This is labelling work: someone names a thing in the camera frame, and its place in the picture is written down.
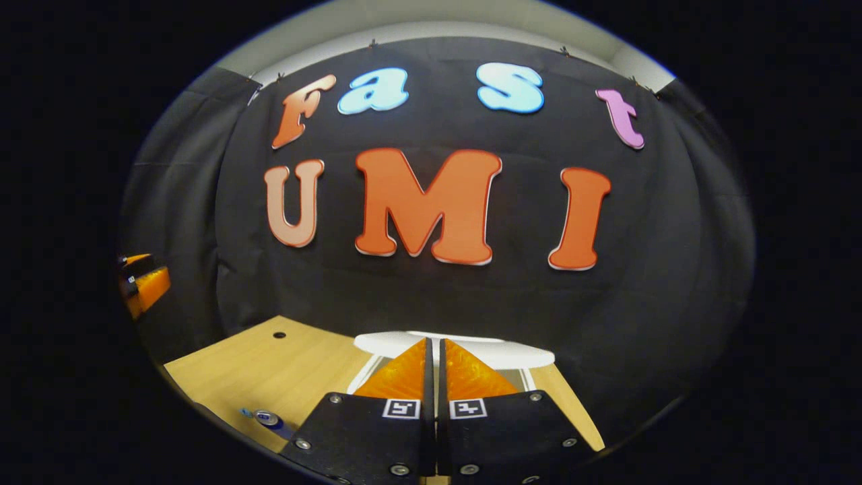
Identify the blue pop can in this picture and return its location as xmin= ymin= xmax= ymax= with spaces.
xmin=241 ymin=408 xmax=297 ymax=440

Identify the wooden desktop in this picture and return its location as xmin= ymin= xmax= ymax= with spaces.
xmin=164 ymin=315 xmax=607 ymax=485

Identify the white desktop garbage bin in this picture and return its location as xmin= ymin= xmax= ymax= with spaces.
xmin=347 ymin=330 xmax=556 ymax=395

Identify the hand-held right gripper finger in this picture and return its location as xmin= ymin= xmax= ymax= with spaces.
xmin=438 ymin=338 xmax=597 ymax=482
xmin=279 ymin=338 xmax=435 ymax=482

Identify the black backdrop cloth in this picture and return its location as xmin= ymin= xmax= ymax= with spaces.
xmin=120 ymin=37 xmax=755 ymax=445

